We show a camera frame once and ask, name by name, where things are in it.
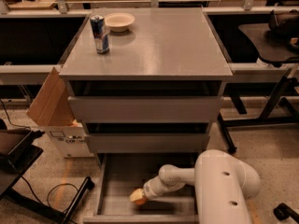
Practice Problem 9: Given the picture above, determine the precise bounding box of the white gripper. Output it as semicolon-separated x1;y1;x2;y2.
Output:
130;176;173;203

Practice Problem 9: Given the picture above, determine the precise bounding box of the orange fruit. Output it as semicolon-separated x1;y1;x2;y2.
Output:
134;197;148;206

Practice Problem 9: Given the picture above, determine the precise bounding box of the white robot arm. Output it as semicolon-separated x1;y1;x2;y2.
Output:
130;149;261;224

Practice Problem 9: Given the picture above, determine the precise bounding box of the grey open bottom drawer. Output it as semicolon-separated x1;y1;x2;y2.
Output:
83;153;199;224

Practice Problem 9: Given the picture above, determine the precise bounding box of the grey middle drawer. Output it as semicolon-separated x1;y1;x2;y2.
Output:
85;133;209;153

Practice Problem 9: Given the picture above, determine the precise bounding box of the grey top drawer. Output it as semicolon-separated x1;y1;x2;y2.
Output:
68;96;221;123

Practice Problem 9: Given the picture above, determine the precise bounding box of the grey drawer cabinet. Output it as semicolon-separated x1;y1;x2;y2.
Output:
58;7;234;170

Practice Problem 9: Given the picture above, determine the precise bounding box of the cardboard box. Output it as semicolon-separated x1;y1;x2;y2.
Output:
26;68;93;158

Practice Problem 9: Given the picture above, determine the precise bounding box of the blue energy drink can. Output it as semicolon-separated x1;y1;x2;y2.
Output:
90;14;109;54

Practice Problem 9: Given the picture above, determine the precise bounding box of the white bowl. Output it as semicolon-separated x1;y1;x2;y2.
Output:
105;13;135;33

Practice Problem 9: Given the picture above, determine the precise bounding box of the black office chair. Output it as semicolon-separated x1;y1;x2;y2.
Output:
238;9;299;67

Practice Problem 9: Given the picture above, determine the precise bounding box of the black stand with cable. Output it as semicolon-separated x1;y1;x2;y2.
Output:
0;119;95;224

